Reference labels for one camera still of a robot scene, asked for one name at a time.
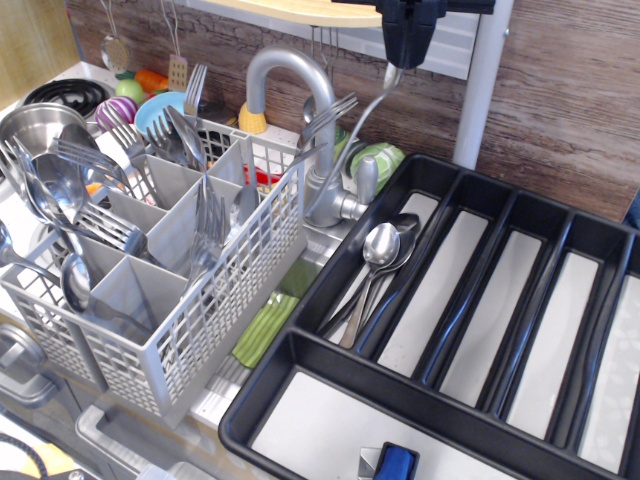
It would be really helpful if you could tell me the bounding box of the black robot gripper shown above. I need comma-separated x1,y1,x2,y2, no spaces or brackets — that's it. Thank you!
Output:
338,0,495,69

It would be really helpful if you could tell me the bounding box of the small steel spoon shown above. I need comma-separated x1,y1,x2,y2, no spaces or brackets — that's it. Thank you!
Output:
307,63,405,219

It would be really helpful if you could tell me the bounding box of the dark steel spoon in tray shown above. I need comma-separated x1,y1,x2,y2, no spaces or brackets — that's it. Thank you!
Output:
318,213,420,336

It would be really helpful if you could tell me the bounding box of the steel spoon right compartment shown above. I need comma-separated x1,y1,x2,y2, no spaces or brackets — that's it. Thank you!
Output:
225,184,260,243

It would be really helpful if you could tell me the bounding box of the black cutlery tray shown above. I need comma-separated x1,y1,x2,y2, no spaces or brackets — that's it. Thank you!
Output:
219,154,639,479

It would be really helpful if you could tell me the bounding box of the grey plastic cutlery basket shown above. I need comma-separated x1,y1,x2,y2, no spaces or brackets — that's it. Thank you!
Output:
1,123,306,427

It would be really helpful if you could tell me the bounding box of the large steel spoon left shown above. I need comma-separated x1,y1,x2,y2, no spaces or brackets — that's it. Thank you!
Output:
5,137,85,258

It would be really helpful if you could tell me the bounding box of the steel spoon front basket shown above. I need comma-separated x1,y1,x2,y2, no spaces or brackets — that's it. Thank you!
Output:
61,253,151,344

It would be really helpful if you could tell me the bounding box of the white metal pole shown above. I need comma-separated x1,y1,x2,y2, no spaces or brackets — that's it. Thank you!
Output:
452,0,514,170

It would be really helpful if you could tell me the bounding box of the green can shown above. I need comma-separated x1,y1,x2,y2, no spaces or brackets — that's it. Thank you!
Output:
334,125,366,166

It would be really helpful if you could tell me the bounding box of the green toy cabbage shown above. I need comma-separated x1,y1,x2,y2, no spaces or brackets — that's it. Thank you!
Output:
348,142,406,191

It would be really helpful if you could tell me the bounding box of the yellow toy corn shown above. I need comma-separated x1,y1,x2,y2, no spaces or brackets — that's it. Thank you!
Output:
238,103,268,135

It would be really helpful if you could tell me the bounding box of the grey toy faucet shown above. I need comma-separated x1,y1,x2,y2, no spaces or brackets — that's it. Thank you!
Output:
246,46,366,227

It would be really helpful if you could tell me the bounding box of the red toy item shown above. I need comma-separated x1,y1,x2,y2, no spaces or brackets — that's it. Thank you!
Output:
243,164,282,186

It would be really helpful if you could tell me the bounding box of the steel fork standing back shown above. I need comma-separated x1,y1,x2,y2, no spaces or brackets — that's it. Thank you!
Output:
183,63,208,126

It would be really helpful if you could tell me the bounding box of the hanging wooden spatula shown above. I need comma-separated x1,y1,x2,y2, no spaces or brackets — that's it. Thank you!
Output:
166,1,188,92

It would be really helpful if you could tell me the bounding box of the orange toy carrot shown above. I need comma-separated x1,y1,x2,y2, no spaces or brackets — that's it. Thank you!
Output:
116,69,169,93

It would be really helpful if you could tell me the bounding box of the steel fork cluster middle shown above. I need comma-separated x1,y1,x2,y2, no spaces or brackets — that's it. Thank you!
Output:
183,173,227,295

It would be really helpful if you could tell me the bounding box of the steel fork cluster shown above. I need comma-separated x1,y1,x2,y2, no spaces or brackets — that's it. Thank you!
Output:
183,173,227,295
53,138,134,197

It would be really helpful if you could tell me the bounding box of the steel fork back middle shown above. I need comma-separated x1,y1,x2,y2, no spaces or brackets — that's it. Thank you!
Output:
147,117,188,167

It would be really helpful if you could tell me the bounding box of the light blue bowl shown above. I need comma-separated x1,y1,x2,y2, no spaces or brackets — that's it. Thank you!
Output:
134,91,185,139

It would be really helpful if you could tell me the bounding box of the green toy apple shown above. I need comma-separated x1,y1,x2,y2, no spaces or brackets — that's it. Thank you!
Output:
115,79,146,105

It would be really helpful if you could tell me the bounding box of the hanging metal strainer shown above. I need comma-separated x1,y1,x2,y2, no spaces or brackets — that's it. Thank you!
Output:
100,0,129,75

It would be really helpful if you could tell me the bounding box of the purple toy onion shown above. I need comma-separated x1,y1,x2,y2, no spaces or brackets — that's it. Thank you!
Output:
94,96,138,132

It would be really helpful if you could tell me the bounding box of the steel fork back left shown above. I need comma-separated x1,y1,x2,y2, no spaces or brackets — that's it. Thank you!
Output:
109,124,160,206

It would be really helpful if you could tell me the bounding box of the black stove burner coil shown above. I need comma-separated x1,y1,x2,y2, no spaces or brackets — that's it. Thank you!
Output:
23,79,110,119

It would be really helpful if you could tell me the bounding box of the green striped cloth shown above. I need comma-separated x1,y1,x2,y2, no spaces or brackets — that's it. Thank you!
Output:
232,292,299,369

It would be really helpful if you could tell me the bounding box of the steel fork left cluster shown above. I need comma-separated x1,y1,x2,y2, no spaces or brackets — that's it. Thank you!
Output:
53,138,134,197

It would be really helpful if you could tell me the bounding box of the steel pot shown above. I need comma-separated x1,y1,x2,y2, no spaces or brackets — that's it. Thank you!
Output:
1,102,87,156

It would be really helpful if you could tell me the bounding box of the blue clip object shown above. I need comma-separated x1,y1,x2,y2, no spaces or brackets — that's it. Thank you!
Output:
357,442,420,480

